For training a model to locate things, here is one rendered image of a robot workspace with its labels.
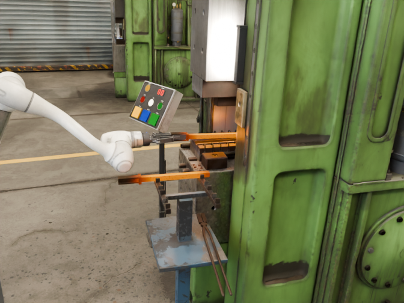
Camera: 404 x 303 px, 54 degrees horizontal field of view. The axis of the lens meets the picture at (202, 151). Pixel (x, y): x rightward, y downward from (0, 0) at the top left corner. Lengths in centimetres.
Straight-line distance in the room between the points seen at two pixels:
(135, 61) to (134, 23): 61
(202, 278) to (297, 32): 144
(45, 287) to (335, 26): 225
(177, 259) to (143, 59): 553
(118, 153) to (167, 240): 47
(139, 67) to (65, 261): 460
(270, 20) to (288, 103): 39
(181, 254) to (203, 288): 70
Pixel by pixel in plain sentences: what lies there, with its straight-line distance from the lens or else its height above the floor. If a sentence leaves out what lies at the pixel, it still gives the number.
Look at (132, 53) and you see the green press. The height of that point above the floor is 83.
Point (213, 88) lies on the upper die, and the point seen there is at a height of 132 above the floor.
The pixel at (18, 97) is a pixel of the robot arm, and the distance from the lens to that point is 195.
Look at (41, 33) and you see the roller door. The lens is 990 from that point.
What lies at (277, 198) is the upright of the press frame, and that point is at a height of 83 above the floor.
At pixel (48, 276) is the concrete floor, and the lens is 292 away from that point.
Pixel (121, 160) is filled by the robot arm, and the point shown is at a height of 102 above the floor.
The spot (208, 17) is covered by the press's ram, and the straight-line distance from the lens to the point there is 196.
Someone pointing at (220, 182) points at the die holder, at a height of 85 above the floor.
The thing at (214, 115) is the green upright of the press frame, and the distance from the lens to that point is 239.
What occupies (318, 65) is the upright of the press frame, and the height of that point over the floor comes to 149.
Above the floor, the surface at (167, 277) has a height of 0.
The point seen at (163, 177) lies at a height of 97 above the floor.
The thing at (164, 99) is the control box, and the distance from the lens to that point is 257.
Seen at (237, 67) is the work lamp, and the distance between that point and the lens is 187.
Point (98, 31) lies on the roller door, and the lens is 999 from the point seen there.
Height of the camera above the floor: 176
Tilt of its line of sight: 21 degrees down
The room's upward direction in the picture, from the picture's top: 2 degrees clockwise
